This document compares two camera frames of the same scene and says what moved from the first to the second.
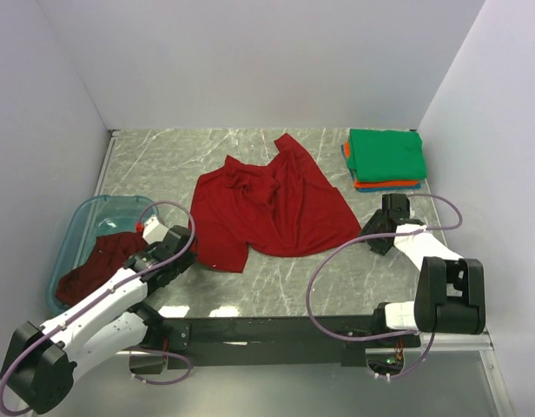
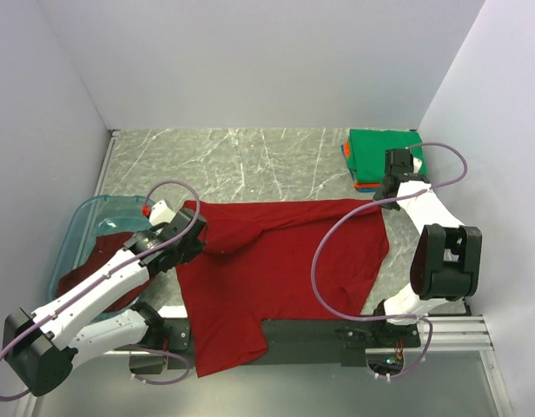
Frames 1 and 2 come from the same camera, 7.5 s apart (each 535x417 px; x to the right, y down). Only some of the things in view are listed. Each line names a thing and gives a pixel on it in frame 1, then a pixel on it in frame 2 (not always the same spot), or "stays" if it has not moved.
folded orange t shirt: (360, 184) stays
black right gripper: (376, 219) to (391, 206)
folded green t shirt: (386, 155) stays
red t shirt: (279, 207) to (256, 265)
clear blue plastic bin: (102, 215) stays
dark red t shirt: (108, 254) stays
